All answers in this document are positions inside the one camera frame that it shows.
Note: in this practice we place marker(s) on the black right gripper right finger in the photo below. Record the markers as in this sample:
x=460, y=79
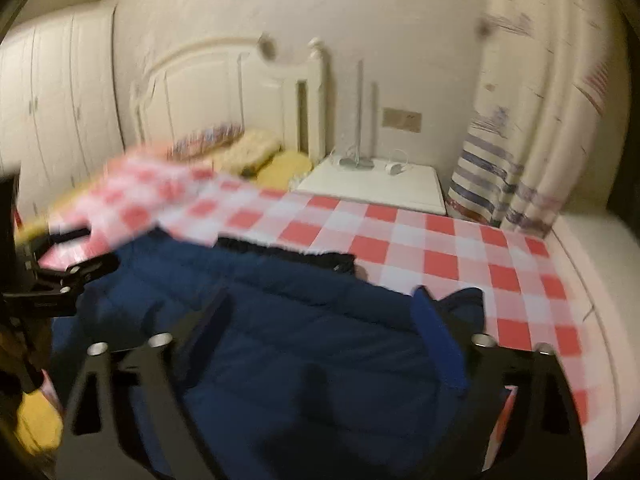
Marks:
x=518, y=418

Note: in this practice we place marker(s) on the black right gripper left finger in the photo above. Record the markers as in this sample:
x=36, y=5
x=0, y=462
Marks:
x=100, y=420

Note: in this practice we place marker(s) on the navy blue quilted jacket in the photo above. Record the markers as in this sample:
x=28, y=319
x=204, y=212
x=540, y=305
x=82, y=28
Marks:
x=304, y=373

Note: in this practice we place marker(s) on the person's left hand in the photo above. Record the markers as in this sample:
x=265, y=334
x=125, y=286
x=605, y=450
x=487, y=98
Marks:
x=26, y=349

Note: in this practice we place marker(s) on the red white checkered bedsheet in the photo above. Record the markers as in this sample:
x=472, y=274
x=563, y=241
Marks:
x=523, y=302

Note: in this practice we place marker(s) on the white wardrobe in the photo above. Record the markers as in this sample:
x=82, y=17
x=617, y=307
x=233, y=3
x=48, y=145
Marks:
x=59, y=120

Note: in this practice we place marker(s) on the patterned colourful pillow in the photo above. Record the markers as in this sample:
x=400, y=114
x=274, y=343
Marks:
x=203, y=142

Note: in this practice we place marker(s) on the cream floral pillow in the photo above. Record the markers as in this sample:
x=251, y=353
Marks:
x=251, y=150

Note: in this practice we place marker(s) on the yellow pillow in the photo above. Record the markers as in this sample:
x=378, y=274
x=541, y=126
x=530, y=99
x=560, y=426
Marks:
x=284, y=171

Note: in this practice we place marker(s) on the white bedside table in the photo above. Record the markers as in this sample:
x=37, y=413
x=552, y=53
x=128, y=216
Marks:
x=417, y=189

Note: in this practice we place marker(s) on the white wooden headboard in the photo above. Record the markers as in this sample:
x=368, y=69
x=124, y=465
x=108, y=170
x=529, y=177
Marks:
x=231, y=80

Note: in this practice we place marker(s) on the white lamp with pole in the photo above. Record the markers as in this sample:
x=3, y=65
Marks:
x=353, y=159

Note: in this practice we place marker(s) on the nautical print striped curtain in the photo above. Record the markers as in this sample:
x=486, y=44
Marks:
x=550, y=113

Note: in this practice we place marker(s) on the white charger with cable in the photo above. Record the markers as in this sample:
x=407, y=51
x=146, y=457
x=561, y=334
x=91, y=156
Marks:
x=393, y=167

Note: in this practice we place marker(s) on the grey wall socket panel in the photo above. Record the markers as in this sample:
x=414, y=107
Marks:
x=402, y=120

